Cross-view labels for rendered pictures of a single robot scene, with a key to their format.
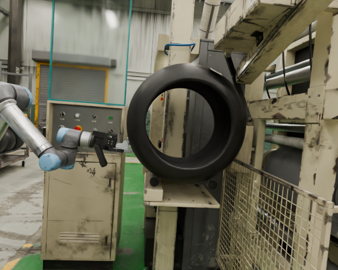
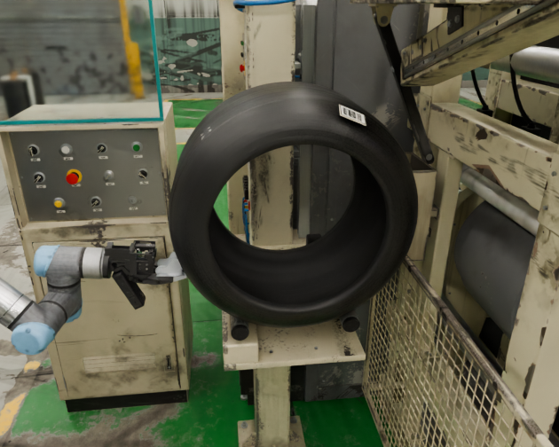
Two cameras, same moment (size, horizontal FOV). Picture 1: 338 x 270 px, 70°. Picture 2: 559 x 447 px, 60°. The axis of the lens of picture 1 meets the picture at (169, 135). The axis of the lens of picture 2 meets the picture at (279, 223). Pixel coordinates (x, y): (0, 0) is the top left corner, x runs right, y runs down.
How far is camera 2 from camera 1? 0.47 m
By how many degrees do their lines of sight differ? 21
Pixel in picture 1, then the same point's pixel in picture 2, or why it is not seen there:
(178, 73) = (267, 131)
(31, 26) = not seen: outside the picture
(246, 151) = (420, 221)
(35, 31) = not seen: outside the picture
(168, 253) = (279, 392)
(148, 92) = (206, 181)
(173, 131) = (269, 192)
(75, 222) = (107, 341)
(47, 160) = (27, 340)
